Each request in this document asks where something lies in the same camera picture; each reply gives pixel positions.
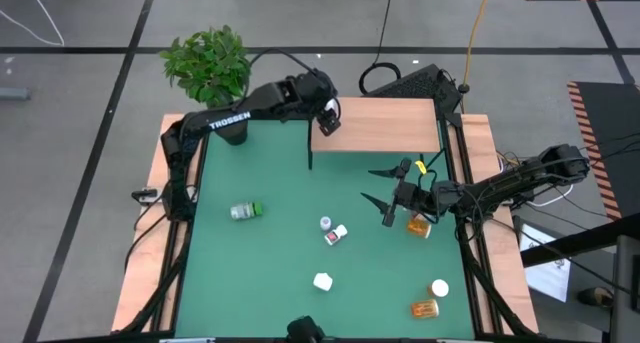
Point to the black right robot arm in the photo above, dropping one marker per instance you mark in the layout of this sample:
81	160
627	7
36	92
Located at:
500	188

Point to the orange translucent medicine bottle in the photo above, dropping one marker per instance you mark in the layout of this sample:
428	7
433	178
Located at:
419	228
425	309

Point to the small white medicine bottle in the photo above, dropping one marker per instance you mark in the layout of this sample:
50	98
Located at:
325	223

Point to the metal bracket with knob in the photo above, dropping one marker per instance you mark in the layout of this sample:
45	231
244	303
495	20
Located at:
145	196

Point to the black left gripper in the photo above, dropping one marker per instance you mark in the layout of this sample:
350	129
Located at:
329	122

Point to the green leafy plant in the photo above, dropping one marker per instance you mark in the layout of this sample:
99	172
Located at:
207	63

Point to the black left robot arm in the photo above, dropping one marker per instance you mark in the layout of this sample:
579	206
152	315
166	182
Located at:
230	119

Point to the green-capped clear medicine bottle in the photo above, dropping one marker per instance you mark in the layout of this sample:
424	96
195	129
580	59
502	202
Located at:
245	211

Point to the black desk edge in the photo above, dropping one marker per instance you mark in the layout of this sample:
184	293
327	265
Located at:
575	243

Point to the green table mat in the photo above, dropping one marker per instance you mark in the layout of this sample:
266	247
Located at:
280	263

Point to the white bottle embossed round cap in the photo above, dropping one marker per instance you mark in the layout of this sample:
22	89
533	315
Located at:
323	281

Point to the orange bottle with white cap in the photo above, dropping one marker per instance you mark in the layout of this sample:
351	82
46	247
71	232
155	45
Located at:
439	288

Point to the yellow tag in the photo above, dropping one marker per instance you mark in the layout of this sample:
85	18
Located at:
421	167

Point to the black computer case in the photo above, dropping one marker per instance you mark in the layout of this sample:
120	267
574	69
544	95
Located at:
420	85

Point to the black table-level camera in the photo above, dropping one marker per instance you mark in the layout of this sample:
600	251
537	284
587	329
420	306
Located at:
304	330

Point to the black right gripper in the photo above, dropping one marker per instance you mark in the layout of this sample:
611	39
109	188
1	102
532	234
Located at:
412	195

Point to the person's shoe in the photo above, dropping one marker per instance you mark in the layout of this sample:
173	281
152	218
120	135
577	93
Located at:
595	297

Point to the wooden shelf black metal legs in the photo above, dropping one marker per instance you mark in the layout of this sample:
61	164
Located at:
385	125

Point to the white paper sheet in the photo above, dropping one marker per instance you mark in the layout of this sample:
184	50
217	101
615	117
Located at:
545	278

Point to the white bottle with red label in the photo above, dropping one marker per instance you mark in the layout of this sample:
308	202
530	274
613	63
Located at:
335	235

